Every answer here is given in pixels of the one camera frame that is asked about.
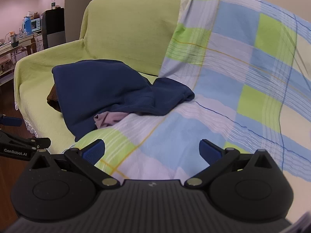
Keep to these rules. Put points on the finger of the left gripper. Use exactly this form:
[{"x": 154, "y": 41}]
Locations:
[{"x": 10, "y": 121}]

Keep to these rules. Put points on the pink garment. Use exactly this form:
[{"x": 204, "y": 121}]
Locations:
[{"x": 108, "y": 118}]

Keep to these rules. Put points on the green covered sofa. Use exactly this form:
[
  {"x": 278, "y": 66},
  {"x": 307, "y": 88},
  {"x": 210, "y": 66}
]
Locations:
[{"x": 136, "y": 32}]

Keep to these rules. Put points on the navy blue garment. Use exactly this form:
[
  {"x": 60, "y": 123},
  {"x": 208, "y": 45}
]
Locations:
[{"x": 87, "y": 88}]

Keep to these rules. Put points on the bottle on refrigerator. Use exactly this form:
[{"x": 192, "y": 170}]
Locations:
[{"x": 53, "y": 4}]

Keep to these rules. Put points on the plaid bed sheet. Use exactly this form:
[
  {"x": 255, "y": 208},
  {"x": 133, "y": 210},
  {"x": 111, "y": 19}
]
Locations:
[{"x": 248, "y": 64}]

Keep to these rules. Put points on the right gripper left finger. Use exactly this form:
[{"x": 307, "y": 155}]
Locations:
[{"x": 85, "y": 159}]

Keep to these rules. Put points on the cluttered wooden table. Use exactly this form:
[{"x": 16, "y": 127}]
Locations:
[{"x": 11, "y": 55}]

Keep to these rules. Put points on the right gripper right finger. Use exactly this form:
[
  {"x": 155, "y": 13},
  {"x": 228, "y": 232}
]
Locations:
[{"x": 218, "y": 159}]

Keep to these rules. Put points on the black refrigerator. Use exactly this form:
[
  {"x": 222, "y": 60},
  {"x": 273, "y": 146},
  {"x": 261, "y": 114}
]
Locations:
[{"x": 53, "y": 27}]

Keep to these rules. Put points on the brown garment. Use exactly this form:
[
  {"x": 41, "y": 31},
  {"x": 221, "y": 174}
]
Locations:
[{"x": 52, "y": 99}]

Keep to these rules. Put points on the white microwave oven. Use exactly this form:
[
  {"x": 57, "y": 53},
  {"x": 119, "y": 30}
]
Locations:
[{"x": 36, "y": 25}]

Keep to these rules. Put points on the blue water jug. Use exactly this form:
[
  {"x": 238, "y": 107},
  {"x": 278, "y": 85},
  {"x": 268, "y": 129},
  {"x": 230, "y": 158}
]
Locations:
[{"x": 27, "y": 25}]

